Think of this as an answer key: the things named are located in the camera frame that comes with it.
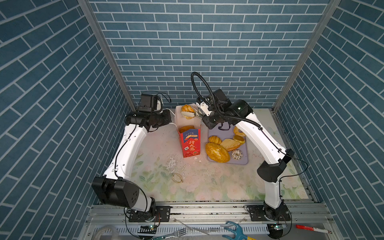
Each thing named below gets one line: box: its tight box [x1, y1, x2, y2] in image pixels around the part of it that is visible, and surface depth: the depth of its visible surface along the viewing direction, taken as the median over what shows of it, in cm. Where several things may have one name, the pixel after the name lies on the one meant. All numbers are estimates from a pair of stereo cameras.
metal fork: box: [151, 228, 187, 240], surface depth 69 cm
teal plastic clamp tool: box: [222, 221, 248, 240], surface depth 69 cm
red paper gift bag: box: [175, 105, 201, 158], surface depth 88 cm
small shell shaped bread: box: [180, 104, 196, 120], surface depth 83 cm
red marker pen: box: [296, 224, 332, 234], surface depth 71 cm
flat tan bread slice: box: [219, 138, 241, 152], surface depth 96 cm
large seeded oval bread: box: [205, 142, 231, 163], surface depth 91 cm
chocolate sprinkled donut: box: [231, 149, 243, 160], surface depth 95 cm
